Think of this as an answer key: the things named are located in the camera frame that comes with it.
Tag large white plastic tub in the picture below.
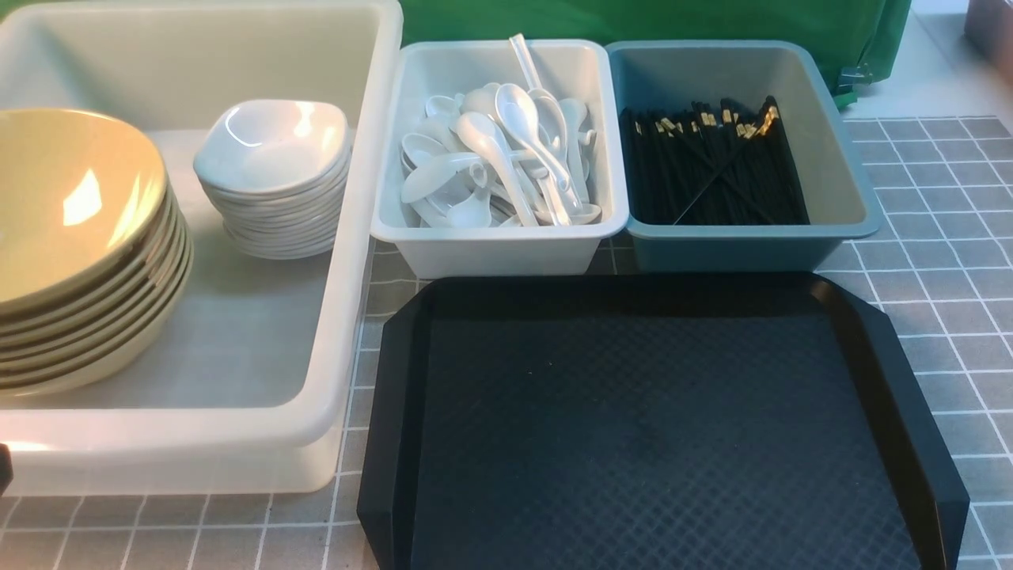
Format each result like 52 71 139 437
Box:
2 1 403 496

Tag black chopsticks bundle gold bands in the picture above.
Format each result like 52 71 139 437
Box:
619 95 811 226

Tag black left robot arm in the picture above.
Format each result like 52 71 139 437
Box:
0 443 13 496

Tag teal plastic chopstick bin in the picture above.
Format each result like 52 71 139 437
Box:
605 40 883 273

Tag green cloth bag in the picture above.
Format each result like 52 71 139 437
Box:
401 1 911 108

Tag stack of yellow bowls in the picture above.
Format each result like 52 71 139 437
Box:
2 108 194 400

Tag yellow noodle bowl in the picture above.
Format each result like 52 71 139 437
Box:
1 108 169 315

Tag small white square dish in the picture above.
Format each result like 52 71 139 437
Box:
193 100 355 195

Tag grey grid table mat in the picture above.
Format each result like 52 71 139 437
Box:
2 116 1011 569

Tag black plastic serving tray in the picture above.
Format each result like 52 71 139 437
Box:
357 273 969 569

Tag white plastic spoon bin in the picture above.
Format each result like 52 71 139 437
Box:
372 39 629 280

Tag pile of white spoons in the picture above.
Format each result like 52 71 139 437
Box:
399 33 603 228

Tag stack of white dishes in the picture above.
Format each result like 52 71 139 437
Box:
192 100 355 260

